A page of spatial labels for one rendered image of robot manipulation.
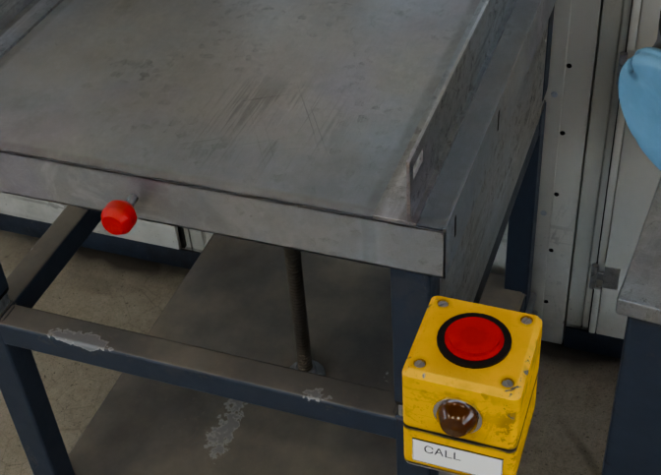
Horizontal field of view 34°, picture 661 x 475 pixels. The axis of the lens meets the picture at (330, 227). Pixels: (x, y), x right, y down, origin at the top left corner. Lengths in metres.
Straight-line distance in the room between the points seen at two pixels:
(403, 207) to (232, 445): 0.75
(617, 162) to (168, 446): 0.79
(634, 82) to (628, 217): 0.94
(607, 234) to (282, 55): 0.76
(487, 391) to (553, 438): 1.14
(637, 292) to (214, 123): 0.44
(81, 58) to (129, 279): 0.99
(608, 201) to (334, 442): 0.56
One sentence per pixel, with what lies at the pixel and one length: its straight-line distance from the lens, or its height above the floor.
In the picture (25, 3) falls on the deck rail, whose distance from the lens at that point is 1.35.
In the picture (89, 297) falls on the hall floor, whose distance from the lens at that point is 2.15.
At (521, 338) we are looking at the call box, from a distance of 0.73.
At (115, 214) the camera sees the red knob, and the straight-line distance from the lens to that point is 1.02.
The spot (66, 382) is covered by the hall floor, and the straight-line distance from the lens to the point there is 2.01.
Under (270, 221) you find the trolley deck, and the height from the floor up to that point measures 0.80.
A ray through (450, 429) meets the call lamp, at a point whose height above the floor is 0.87.
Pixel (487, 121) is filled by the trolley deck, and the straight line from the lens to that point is 1.06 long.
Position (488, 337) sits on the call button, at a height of 0.91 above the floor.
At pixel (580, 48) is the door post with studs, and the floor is 0.61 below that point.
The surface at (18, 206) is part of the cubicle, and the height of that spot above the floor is 0.10.
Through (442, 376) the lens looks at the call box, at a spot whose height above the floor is 0.90.
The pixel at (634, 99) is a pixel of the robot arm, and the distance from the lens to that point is 0.82.
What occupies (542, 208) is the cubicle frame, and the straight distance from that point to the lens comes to 1.77.
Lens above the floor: 1.43
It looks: 40 degrees down
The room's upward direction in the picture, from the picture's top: 5 degrees counter-clockwise
